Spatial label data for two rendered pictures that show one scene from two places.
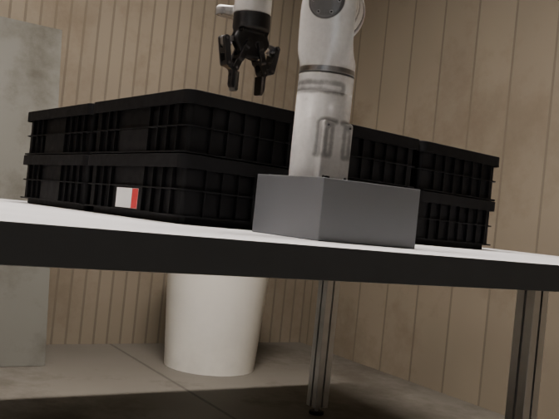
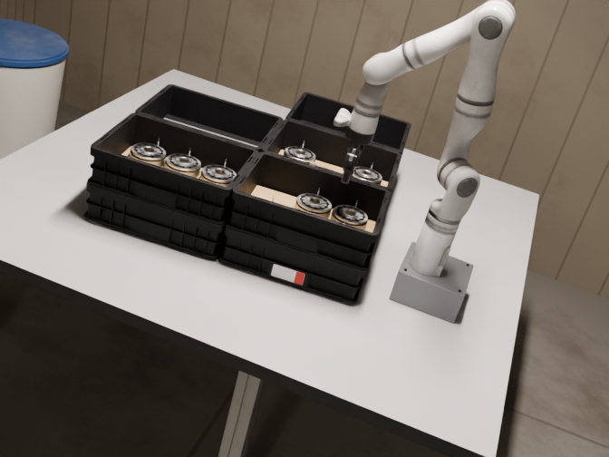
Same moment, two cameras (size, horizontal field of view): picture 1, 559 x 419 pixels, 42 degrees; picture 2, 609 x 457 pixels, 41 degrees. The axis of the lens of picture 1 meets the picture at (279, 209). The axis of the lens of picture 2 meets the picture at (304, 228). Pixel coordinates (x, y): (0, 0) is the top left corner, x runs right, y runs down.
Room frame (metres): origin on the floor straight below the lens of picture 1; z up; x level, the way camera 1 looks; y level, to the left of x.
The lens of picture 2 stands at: (0.07, 1.62, 1.90)
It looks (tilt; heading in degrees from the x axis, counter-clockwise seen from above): 29 degrees down; 314
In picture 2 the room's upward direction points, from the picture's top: 15 degrees clockwise
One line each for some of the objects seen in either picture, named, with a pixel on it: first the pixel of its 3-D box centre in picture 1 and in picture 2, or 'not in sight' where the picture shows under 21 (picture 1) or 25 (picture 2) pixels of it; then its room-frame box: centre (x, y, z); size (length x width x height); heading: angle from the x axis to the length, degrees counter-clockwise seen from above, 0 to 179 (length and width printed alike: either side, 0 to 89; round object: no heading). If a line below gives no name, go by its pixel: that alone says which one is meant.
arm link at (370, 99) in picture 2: not in sight; (375, 82); (1.43, 0.09, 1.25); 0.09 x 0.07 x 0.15; 119
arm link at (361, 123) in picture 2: (248, 1); (358, 115); (1.44, 0.11, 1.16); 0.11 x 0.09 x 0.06; 38
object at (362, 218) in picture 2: not in sight; (350, 214); (1.41, 0.06, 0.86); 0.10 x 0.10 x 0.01
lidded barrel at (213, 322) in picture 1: (215, 298); (4, 105); (3.40, 0.26, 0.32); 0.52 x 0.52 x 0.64
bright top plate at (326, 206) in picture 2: not in sight; (314, 202); (1.50, 0.12, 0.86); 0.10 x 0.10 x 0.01
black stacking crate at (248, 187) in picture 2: (198, 140); (310, 210); (1.46, 0.18, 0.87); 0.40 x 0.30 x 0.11; 38
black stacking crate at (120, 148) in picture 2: (112, 144); (175, 168); (1.77, 0.43, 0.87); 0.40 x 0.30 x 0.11; 38
